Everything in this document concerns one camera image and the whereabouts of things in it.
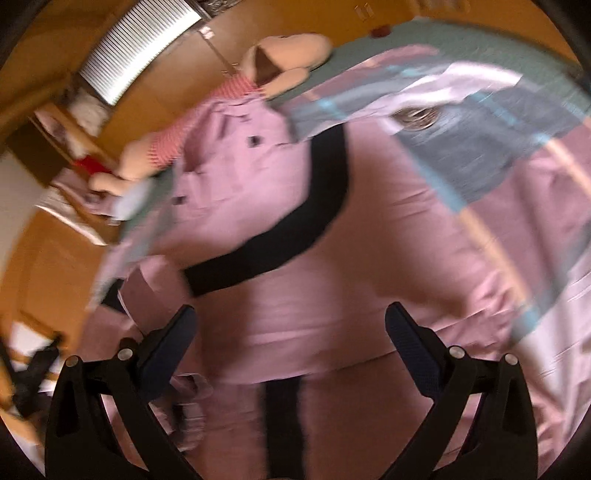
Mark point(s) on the wooden shelf unit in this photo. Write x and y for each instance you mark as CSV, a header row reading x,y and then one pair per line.
x,y
51,147

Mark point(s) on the beige plush toy striped shirt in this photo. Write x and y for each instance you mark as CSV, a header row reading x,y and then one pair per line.
x,y
286,51

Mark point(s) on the pink jacket with black stripe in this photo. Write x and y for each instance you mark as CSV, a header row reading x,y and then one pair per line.
x,y
295,286

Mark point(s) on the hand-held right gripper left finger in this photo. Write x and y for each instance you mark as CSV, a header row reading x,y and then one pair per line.
x,y
170,342

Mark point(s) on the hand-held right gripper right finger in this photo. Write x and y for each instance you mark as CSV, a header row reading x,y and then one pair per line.
x,y
412,341

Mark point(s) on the striped bed sheet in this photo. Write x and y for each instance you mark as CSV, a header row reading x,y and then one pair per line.
x,y
489,138

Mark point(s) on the black chair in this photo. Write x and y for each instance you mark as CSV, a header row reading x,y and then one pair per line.
x,y
32,369

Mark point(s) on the white slatted window blind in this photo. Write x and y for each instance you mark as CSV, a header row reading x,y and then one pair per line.
x,y
138,46

